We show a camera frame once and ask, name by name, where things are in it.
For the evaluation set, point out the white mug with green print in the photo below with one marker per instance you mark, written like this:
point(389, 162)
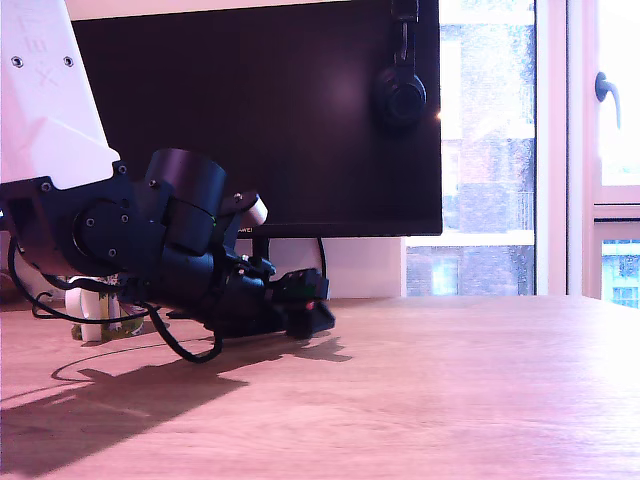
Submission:
point(90, 310)

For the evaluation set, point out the black Huawei monitor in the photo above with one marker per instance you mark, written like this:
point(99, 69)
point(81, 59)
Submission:
point(275, 125)

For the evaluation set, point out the black headphones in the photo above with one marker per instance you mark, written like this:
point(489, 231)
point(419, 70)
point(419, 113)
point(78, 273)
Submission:
point(402, 100)

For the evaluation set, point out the pale grey camera box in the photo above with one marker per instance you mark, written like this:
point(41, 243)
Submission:
point(257, 212)

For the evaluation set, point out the white window frame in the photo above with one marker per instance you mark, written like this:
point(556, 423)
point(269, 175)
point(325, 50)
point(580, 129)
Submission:
point(550, 150)

